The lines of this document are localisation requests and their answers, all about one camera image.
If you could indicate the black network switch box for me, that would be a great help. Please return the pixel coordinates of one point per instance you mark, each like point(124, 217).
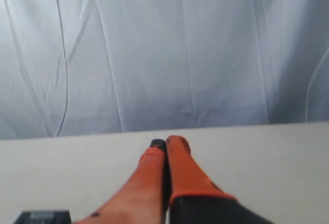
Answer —
point(44, 217)

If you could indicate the white wrinkled backdrop cloth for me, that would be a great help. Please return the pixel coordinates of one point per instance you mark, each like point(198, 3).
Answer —
point(73, 67)

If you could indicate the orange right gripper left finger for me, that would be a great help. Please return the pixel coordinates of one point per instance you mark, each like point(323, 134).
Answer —
point(142, 199)

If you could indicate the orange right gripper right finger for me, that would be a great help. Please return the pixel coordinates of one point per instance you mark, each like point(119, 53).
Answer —
point(195, 198)

